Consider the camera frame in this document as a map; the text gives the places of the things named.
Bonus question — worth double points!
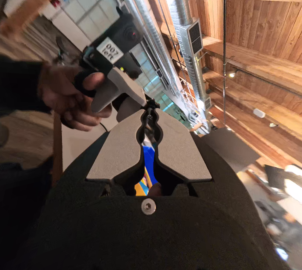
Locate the black flat panel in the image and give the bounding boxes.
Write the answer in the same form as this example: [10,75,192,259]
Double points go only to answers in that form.
[202,128,261,174]

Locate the slim silver air duct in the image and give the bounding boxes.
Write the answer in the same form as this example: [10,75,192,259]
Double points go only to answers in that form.
[107,0,181,98]

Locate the blue plastic bin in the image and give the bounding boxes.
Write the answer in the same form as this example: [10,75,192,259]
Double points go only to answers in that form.
[143,146,158,185]

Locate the black lighting track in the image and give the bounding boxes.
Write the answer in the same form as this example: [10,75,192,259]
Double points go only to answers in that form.
[236,67,302,98]

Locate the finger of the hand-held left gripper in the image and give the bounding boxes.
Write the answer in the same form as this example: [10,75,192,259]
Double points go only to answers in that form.
[116,97,144,123]
[91,67,147,113]

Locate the person's right hand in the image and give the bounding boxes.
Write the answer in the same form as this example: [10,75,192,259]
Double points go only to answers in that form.
[148,182,164,197]

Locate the bright studio light panel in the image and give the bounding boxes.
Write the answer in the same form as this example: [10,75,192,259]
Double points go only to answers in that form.
[283,164,302,205]

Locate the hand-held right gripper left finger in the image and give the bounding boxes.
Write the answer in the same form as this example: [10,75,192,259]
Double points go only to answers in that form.
[86,109,145,195]

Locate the person's dark clothing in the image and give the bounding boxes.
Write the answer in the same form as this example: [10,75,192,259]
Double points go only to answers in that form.
[0,157,53,270]

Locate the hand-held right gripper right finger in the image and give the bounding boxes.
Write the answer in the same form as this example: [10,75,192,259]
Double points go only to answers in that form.
[153,108,212,196]

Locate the person's left hand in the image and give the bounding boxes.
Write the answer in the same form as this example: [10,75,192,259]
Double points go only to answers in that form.
[38,62,113,132]

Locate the person's left forearm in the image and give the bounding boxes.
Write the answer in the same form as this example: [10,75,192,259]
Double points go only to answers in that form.
[0,54,51,116]

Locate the black star knob screw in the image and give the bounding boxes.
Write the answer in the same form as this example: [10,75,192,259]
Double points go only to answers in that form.
[144,99,161,121]

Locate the thin black ceiling rod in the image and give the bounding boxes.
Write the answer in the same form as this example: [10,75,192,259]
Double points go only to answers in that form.
[222,0,228,125]

